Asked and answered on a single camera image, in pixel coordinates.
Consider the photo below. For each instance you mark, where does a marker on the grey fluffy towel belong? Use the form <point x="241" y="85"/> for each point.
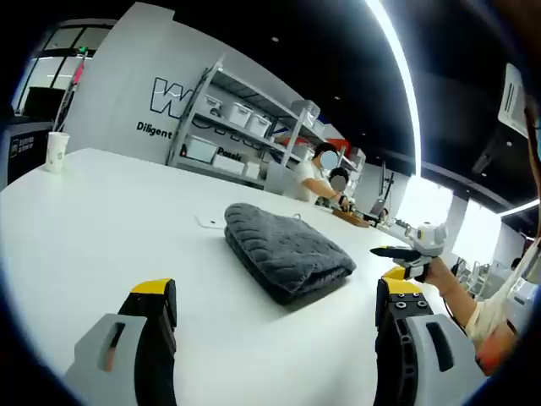
<point x="283" y="249"/>

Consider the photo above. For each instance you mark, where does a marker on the flat white phone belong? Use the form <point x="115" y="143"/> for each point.
<point x="208" y="221"/>

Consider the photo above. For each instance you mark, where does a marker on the flat white carton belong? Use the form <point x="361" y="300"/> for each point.
<point x="229" y="165"/>

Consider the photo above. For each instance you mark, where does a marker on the wooden tray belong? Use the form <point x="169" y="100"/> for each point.
<point x="351" y="217"/>

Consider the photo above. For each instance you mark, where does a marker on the person's orange clothing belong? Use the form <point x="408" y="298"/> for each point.
<point x="496" y="351"/>

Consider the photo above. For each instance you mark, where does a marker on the ceiling light strip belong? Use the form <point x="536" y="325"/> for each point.
<point x="406" y="84"/>

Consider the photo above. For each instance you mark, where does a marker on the white worn device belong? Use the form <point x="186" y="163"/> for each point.
<point x="512" y="101"/>

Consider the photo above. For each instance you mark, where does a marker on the translucent storage bin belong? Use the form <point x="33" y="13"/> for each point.
<point x="306" y="111"/>

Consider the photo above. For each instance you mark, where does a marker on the white lidded storage bin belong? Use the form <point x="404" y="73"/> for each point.
<point x="242" y="114"/>
<point x="258" y="125"/>
<point x="213" y="105"/>

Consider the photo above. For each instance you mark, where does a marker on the grey metal shelf rack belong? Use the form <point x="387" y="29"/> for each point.
<point x="236" y="144"/>

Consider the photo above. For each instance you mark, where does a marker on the large white storage bin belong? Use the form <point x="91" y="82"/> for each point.
<point x="202" y="149"/>

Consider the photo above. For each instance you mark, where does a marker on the white paper cup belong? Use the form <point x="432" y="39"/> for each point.
<point x="57" y="152"/>

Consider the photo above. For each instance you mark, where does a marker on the reception counter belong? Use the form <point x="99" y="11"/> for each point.
<point x="25" y="150"/>

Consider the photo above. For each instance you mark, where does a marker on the black monitor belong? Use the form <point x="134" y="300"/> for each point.
<point x="44" y="101"/>

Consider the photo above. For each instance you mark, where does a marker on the pink hanging object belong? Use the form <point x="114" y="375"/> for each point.
<point x="79" y="76"/>

